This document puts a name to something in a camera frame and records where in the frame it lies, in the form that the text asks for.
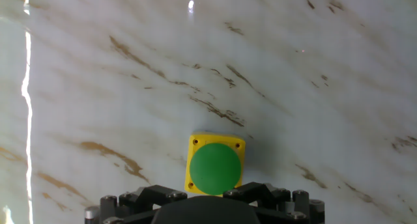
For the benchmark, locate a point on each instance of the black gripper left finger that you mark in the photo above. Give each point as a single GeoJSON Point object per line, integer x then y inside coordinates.
{"type": "Point", "coordinates": [146, 194]}

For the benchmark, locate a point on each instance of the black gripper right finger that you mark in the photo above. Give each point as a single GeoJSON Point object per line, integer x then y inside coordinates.
{"type": "Point", "coordinates": [260, 189]}

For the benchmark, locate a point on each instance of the yellow box green push button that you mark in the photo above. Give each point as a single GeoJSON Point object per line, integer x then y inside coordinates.
{"type": "Point", "coordinates": [215, 168]}

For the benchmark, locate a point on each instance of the marble pattern sheet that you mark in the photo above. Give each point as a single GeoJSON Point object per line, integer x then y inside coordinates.
{"type": "Point", "coordinates": [208, 87]}

